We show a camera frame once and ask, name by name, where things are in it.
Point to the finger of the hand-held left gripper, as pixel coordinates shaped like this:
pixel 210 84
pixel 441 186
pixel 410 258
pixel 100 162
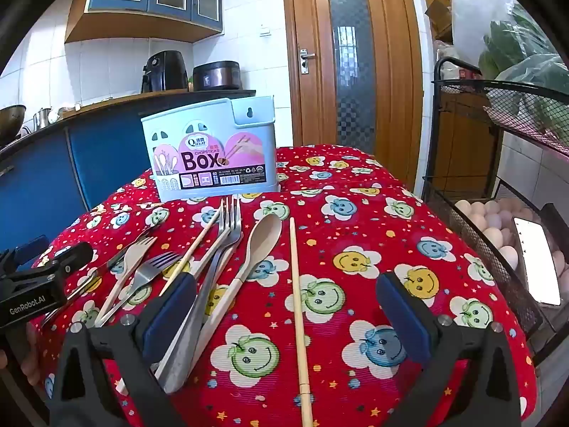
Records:
pixel 31 245
pixel 75 258

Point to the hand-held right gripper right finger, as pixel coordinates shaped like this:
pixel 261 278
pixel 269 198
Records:
pixel 400 316

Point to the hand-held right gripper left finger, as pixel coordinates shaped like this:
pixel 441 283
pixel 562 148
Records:
pixel 171 316

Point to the beige plastic fork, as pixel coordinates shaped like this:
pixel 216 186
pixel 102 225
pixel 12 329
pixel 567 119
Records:
pixel 133 255

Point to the wooden chopstick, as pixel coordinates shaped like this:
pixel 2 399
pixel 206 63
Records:
pixel 200 242
pixel 298 302

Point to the light blue utensil holder box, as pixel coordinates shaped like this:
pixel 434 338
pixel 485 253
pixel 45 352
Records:
pixel 209 151

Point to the person's left hand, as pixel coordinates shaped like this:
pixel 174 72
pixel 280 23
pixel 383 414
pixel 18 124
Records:
pixel 31 351

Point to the red smiley flower tablecloth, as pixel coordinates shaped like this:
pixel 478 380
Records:
pixel 355 231

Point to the blue kitchen counter cabinet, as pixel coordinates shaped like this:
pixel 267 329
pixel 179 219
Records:
pixel 102 160

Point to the pile of eggs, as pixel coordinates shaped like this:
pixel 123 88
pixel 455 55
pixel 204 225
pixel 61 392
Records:
pixel 484 222

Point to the metal wok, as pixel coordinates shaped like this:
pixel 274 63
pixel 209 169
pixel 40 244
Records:
pixel 11 120

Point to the metal kettle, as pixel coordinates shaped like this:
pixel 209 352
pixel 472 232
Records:
pixel 41 118

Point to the smartphone with lit screen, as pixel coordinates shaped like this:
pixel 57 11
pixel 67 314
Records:
pixel 538 262

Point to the black air fryer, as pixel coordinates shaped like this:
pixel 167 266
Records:
pixel 159 71

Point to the dark rice cooker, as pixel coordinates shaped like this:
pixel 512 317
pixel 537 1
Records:
pixel 217 75

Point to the wooden door with glass pane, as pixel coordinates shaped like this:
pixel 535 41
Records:
pixel 400 75

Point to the bagged green vegetables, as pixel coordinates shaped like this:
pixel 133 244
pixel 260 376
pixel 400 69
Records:
pixel 529 62

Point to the cardboard box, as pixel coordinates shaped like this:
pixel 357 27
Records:
pixel 438 15

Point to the white plastic bag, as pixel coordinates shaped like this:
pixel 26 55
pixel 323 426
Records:
pixel 475 13

